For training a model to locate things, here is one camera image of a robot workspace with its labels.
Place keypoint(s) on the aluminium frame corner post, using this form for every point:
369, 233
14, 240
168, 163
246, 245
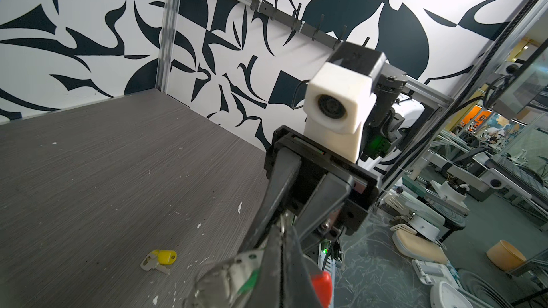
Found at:
166, 46

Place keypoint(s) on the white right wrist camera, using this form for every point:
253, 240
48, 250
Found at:
340, 97

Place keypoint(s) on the black wall hook rail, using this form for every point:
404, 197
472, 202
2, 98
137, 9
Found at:
328, 22

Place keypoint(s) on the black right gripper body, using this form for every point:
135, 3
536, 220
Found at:
318, 161

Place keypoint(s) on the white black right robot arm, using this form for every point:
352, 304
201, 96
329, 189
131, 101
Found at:
382, 132

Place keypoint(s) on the yellow capped silver key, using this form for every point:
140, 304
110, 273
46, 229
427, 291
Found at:
160, 260

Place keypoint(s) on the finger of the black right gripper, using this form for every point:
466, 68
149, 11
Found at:
328, 196
283, 176

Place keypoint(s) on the tan round container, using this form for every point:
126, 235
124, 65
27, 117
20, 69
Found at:
505, 256

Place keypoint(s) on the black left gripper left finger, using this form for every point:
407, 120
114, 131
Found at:
267, 291

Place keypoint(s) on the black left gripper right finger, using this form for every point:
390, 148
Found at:
297, 287

